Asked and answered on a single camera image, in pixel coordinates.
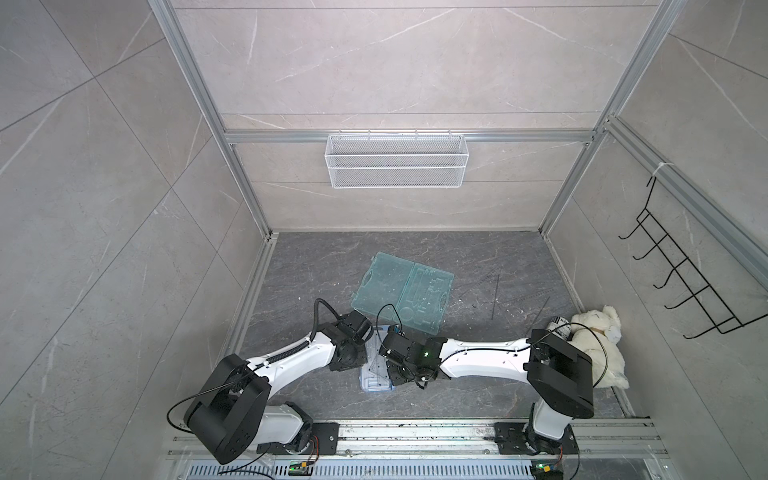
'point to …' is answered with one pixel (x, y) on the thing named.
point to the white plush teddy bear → (598, 332)
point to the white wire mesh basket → (396, 160)
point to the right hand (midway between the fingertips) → (393, 373)
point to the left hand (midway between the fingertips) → (361, 355)
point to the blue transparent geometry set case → (375, 376)
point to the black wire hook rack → (721, 315)
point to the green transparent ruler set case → (417, 292)
